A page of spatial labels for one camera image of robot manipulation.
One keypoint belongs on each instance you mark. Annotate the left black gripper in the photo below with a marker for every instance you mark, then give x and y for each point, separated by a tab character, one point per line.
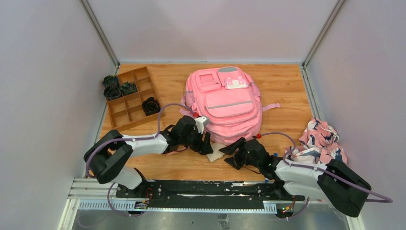
199	142

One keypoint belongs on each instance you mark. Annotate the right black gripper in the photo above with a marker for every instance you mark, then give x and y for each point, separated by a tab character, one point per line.
231	148

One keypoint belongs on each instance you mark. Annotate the small beige notebook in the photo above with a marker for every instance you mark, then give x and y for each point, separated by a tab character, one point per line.
217	154

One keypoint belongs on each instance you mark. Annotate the blue white marker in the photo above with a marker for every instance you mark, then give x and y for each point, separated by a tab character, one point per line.
275	155

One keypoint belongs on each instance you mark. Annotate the pink school backpack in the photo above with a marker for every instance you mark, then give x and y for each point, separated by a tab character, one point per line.
231	101

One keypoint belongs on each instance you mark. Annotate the pink pen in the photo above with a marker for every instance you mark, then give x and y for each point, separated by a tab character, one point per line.
171	153

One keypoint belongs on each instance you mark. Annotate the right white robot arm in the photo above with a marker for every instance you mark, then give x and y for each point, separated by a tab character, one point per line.
334	182

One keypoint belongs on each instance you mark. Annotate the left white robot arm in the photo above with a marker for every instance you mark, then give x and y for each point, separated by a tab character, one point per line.
108	157

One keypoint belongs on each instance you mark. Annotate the dark rolled sock front tray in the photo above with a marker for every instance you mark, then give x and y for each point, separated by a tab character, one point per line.
151	106

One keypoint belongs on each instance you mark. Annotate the pink patterned cloth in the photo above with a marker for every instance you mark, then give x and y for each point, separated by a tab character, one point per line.
318	144

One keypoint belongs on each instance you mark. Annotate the wooden compartment tray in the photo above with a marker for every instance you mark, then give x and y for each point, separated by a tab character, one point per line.
126	111

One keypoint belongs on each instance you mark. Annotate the dark rolled sock in tray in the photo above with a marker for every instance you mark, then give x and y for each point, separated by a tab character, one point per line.
128	88

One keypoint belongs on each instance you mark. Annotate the dark rolled sock lower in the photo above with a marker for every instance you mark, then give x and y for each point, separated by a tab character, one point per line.
112	92

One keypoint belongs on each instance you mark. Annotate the dark rolled sock upper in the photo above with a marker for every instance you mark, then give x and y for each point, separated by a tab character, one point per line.
109	80

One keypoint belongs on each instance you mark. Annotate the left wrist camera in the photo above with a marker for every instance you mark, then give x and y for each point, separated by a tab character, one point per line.
201	122

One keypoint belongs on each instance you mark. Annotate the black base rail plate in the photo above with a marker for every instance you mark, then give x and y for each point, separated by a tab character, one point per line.
206	194

